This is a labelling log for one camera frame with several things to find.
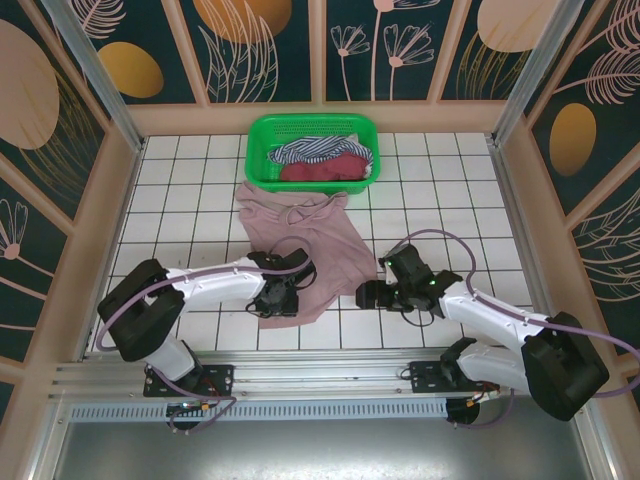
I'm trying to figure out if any blue white striped tank top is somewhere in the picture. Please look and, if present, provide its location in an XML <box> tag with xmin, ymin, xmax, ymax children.
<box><xmin>266</xmin><ymin>133</ymin><xmax>375</xmax><ymax>179</ymax></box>

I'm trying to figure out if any red ribbed tank top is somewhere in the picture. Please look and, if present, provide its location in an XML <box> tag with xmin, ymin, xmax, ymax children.
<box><xmin>279</xmin><ymin>153</ymin><xmax>369</xmax><ymax>184</ymax></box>

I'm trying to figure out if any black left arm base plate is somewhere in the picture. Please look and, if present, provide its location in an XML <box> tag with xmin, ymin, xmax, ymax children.
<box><xmin>143</xmin><ymin>363</ymin><xmax>236</xmax><ymax>399</ymax></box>

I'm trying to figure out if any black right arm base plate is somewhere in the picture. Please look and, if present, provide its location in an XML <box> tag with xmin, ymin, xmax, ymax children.
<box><xmin>408</xmin><ymin>359</ymin><xmax>501</xmax><ymax>396</ymax></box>

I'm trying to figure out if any aluminium mounting rail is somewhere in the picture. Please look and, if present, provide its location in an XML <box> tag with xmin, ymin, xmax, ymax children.
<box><xmin>47</xmin><ymin>349</ymin><xmax>596</xmax><ymax>401</ymax></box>

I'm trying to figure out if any grey metal sheet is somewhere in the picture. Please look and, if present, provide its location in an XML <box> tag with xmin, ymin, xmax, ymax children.
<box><xmin>29</xmin><ymin>394</ymin><xmax>616</xmax><ymax>480</ymax></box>

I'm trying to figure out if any green plastic basket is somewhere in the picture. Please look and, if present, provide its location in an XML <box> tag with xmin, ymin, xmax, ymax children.
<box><xmin>243</xmin><ymin>113</ymin><xmax>384</xmax><ymax>195</ymax></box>

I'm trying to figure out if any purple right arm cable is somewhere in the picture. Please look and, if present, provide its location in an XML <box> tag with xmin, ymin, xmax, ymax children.
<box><xmin>387</xmin><ymin>228</ymin><xmax>640</xmax><ymax>431</ymax></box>

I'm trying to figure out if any grey slotted cable duct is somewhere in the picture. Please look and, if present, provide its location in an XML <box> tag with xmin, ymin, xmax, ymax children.
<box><xmin>69</xmin><ymin>402</ymin><xmax>449</xmax><ymax>421</ymax></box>

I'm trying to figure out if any pale pink ribbed tank top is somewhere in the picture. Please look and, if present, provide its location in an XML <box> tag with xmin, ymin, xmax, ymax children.
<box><xmin>234</xmin><ymin>180</ymin><xmax>379</xmax><ymax>331</ymax></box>

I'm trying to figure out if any aluminium corner post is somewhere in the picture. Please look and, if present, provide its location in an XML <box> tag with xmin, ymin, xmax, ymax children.
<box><xmin>489</xmin><ymin>0</ymin><xmax>586</xmax><ymax>146</ymax></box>
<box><xmin>39</xmin><ymin>0</ymin><xmax>147</xmax><ymax>154</ymax></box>

